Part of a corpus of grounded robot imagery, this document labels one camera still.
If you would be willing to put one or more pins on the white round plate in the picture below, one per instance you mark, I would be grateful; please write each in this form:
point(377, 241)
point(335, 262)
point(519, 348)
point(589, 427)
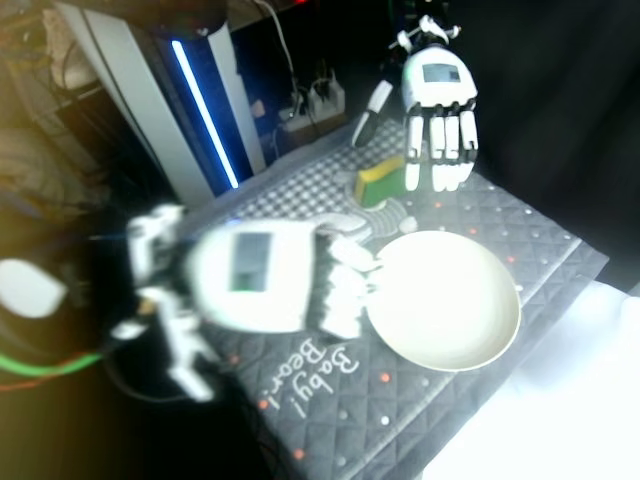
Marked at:
point(445, 300)

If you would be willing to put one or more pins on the grey quilt with bear print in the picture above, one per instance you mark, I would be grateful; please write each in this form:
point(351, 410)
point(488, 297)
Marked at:
point(500, 215)

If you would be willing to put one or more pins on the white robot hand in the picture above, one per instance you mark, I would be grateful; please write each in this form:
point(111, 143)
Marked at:
point(440, 75)
point(250, 275)

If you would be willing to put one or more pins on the yellow sponge with green layer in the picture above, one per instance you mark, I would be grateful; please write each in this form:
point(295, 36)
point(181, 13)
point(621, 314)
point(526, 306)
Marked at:
point(375, 187)

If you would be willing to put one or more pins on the white column with blue light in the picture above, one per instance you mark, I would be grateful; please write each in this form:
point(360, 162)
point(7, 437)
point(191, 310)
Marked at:
point(125, 100)

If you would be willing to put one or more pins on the white power strip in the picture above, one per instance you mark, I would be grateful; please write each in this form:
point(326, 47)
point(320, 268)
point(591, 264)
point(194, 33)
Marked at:
point(325, 97)

